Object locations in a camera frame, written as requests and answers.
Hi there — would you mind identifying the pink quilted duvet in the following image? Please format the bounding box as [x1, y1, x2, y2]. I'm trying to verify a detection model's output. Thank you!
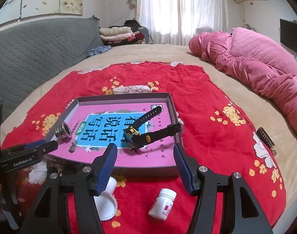
[189, 27, 297, 140]

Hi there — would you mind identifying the white curtain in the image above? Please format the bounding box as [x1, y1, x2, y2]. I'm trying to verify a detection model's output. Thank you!
[136, 0, 228, 45]

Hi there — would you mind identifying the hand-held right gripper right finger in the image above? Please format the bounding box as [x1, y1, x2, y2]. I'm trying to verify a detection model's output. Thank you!
[173, 144, 274, 234]

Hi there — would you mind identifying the black and yellow digital watch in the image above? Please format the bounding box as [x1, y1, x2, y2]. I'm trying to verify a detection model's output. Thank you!
[123, 108, 182, 150]

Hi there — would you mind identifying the white plastic screw cap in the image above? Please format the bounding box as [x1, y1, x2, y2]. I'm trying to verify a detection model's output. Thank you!
[93, 175, 118, 221]

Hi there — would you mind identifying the pink book with blue label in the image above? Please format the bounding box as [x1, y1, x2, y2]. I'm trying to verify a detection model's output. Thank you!
[49, 102, 178, 168]

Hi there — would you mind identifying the blue knitted cloth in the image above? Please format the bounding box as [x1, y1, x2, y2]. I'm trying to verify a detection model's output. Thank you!
[86, 45, 112, 59]

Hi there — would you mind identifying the pile of dark clothes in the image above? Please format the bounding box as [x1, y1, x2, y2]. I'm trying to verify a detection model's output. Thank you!
[124, 19, 149, 45]

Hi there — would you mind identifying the stack of folded light clothes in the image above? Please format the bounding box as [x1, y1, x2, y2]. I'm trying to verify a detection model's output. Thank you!
[99, 26, 134, 45]

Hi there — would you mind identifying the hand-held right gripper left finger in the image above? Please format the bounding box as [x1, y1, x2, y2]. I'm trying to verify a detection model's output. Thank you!
[19, 143, 118, 234]

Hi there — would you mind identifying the black flat television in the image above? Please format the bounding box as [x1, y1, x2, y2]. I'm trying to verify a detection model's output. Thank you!
[279, 18, 297, 54]

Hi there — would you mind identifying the red floral blanket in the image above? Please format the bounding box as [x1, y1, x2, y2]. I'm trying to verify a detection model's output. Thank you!
[1, 62, 286, 234]

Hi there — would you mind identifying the grey cardboard box tray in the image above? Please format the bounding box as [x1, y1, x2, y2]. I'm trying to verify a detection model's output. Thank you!
[42, 92, 183, 178]

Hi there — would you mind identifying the grey quilted sofa cover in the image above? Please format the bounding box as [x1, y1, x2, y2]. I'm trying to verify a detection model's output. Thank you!
[0, 17, 105, 125]

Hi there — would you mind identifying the white pill bottle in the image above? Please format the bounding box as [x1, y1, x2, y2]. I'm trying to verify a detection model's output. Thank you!
[148, 188, 177, 221]

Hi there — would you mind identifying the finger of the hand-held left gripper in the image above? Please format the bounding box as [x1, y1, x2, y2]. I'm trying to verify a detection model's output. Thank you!
[37, 141, 59, 159]
[1, 139, 47, 155]

